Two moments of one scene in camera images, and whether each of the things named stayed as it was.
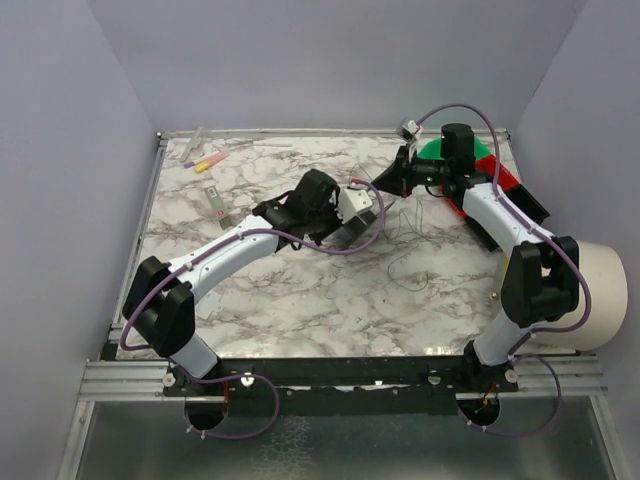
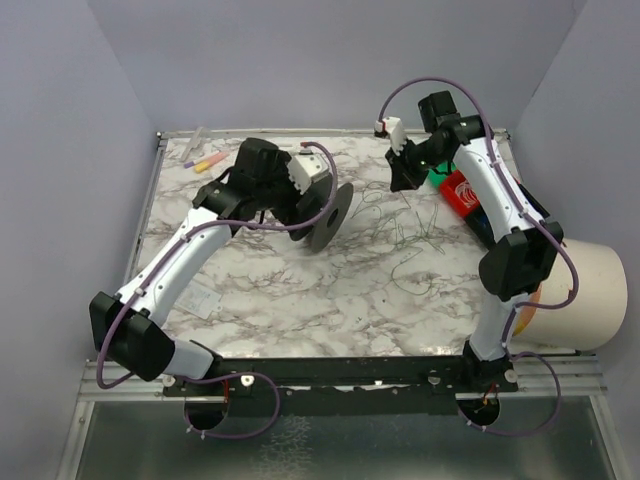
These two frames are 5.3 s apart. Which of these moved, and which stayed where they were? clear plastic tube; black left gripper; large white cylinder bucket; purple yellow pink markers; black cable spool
Moved: black cable spool; black left gripper
Stayed: large white cylinder bucket; purple yellow pink markers; clear plastic tube
